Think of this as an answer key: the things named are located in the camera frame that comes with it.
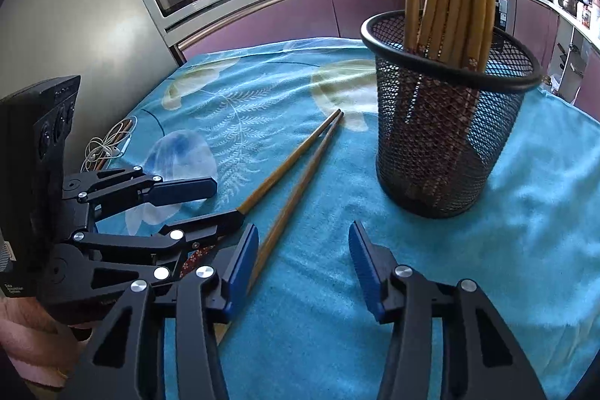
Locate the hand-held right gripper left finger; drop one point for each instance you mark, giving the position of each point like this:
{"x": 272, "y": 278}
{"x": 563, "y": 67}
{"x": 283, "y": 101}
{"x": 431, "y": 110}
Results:
{"x": 243, "y": 259}

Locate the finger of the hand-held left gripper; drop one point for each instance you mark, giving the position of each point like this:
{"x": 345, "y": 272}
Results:
{"x": 183, "y": 190}
{"x": 206, "y": 224}

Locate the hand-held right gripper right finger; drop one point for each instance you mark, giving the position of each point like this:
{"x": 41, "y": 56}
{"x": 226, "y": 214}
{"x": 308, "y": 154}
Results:
{"x": 365, "y": 264}

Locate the black mesh utensil holder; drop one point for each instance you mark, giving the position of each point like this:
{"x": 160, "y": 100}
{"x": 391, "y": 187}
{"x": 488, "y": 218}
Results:
{"x": 436, "y": 147}

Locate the person's left forearm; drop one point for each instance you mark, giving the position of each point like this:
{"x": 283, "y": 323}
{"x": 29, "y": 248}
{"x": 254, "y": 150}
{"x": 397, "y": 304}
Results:
{"x": 33, "y": 334}

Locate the blue floral tablecloth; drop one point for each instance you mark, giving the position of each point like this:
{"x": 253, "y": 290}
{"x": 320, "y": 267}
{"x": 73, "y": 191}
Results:
{"x": 328, "y": 334}

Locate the grey refrigerator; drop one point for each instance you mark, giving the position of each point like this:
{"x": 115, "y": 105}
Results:
{"x": 84, "y": 6}

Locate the purple kitchen cabinets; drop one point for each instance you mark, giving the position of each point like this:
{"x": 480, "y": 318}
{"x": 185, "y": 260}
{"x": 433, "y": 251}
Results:
{"x": 290, "y": 15}

